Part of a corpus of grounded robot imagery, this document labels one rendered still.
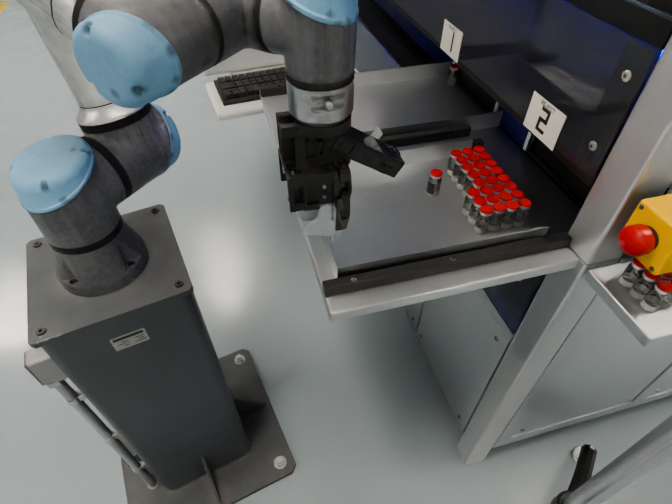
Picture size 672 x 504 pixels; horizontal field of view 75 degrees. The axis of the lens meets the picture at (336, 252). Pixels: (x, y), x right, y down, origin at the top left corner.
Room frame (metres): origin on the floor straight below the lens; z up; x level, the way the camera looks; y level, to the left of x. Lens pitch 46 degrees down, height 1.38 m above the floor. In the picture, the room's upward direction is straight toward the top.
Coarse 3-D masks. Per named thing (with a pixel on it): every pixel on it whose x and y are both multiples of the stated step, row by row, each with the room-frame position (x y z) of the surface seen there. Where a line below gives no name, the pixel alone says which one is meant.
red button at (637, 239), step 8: (640, 224) 0.40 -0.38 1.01; (624, 232) 0.40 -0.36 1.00; (632, 232) 0.39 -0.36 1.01; (640, 232) 0.39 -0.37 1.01; (648, 232) 0.39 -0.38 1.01; (624, 240) 0.39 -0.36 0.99; (632, 240) 0.39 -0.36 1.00; (640, 240) 0.38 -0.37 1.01; (648, 240) 0.38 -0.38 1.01; (624, 248) 0.39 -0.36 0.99; (632, 248) 0.38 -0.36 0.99; (640, 248) 0.38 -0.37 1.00; (648, 248) 0.37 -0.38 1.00; (632, 256) 0.38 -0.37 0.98
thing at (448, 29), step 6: (444, 24) 1.01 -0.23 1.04; (450, 24) 0.98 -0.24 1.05; (444, 30) 1.00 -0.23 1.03; (450, 30) 0.98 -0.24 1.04; (456, 30) 0.95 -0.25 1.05; (444, 36) 1.00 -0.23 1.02; (450, 36) 0.97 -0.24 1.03; (456, 36) 0.95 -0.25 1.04; (462, 36) 0.93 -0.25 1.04; (444, 42) 0.99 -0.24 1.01; (450, 42) 0.97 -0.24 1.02; (456, 42) 0.94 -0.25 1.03; (444, 48) 0.99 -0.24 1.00; (456, 48) 0.94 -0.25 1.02; (450, 54) 0.96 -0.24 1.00; (456, 54) 0.94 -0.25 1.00; (456, 60) 0.93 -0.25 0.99
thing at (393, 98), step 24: (360, 72) 1.05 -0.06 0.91; (384, 72) 1.07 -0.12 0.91; (408, 72) 1.08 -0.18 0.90; (432, 72) 1.10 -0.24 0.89; (360, 96) 1.00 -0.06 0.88; (384, 96) 1.00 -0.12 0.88; (408, 96) 1.00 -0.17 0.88; (432, 96) 1.00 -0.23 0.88; (456, 96) 1.00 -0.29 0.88; (360, 120) 0.89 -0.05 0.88; (384, 120) 0.89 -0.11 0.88; (408, 120) 0.89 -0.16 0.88; (432, 120) 0.83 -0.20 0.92; (456, 120) 0.84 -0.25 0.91; (480, 120) 0.85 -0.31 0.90
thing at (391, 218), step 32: (352, 160) 0.69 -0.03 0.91; (416, 160) 0.72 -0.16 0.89; (448, 160) 0.73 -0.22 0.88; (352, 192) 0.63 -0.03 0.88; (384, 192) 0.63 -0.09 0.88; (416, 192) 0.63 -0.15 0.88; (448, 192) 0.63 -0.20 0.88; (352, 224) 0.55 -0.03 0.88; (384, 224) 0.55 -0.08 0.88; (416, 224) 0.55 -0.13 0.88; (448, 224) 0.55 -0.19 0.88; (352, 256) 0.47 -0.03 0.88; (384, 256) 0.47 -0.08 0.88; (416, 256) 0.45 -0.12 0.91
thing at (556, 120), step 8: (536, 96) 0.67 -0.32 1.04; (536, 104) 0.67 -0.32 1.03; (544, 104) 0.65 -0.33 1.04; (528, 112) 0.68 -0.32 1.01; (536, 112) 0.66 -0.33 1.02; (544, 112) 0.64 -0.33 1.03; (552, 112) 0.63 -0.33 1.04; (560, 112) 0.61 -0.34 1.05; (528, 120) 0.67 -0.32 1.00; (536, 120) 0.65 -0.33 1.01; (552, 120) 0.62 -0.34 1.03; (560, 120) 0.61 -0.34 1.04; (528, 128) 0.67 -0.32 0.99; (544, 128) 0.63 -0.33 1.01; (552, 128) 0.62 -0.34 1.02; (560, 128) 0.60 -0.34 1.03; (536, 136) 0.64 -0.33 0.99; (544, 136) 0.63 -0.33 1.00; (552, 136) 0.61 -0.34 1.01; (552, 144) 0.60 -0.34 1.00
